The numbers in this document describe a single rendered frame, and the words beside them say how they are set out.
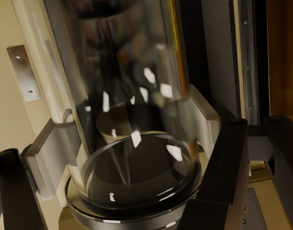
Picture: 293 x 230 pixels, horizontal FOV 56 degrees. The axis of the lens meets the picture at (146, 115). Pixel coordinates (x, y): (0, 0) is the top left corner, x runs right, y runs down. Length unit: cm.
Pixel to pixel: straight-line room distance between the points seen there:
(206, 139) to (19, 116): 78
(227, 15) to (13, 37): 27
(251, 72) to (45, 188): 31
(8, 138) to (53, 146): 77
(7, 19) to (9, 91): 52
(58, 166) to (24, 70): 23
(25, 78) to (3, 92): 51
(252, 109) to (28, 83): 31
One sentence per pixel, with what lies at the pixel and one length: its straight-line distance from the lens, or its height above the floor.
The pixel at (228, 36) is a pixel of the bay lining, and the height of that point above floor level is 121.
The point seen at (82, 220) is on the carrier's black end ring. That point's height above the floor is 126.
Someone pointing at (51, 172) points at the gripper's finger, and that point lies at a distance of 17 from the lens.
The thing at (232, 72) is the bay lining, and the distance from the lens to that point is 40.
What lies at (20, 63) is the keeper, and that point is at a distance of 39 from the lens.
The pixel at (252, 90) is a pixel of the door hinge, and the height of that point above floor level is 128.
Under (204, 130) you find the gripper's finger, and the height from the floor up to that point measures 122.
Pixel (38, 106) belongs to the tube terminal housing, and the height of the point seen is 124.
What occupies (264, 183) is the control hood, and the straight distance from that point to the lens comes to 45.
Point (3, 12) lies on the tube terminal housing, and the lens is 39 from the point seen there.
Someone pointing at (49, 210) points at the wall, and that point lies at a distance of 105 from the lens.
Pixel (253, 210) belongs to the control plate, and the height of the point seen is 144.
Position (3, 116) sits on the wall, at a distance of 92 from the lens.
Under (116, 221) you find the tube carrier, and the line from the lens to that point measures 17.
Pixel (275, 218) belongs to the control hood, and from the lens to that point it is 44.
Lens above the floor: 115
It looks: 21 degrees up
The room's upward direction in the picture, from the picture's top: 169 degrees clockwise
